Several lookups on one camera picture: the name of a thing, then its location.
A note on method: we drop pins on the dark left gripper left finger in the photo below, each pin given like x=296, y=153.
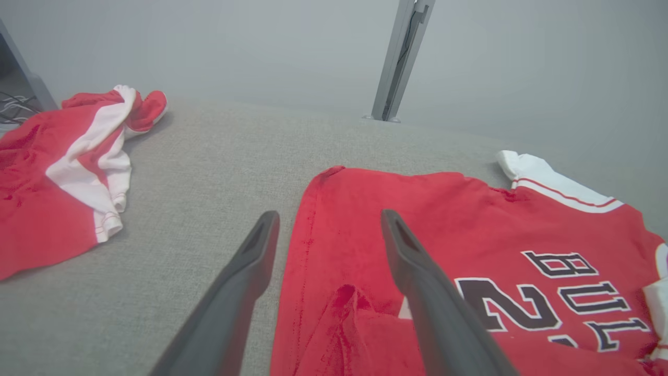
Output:
x=224, y=324

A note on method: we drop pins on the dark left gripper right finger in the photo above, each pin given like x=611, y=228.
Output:
x=443, y=334

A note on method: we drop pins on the red white Bulls jersey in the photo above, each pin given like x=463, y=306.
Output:
x=355, y=235

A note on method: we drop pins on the red shorts with white stripe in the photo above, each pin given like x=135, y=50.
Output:
x=36, y=209

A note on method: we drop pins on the grey fabric sofa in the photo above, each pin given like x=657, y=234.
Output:
x=209, y=167

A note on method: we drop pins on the grey metal upright post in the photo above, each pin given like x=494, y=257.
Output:
x=399, y=57

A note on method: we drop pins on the grey metal stand frame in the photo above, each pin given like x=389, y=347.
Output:
x=31, y=83

